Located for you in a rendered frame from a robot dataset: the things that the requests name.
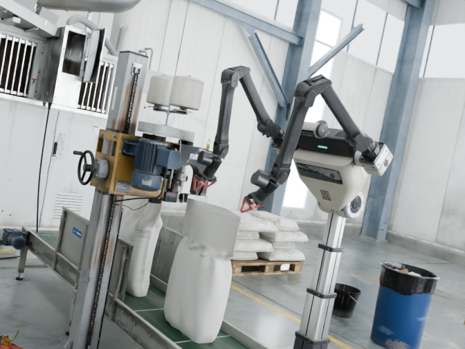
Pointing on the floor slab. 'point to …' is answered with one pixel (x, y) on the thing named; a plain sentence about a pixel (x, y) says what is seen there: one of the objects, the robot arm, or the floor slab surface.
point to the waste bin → (402, 305)
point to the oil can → (6, 341)
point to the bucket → (345, 300)
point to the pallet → (266, 268)
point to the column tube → (93, 257)
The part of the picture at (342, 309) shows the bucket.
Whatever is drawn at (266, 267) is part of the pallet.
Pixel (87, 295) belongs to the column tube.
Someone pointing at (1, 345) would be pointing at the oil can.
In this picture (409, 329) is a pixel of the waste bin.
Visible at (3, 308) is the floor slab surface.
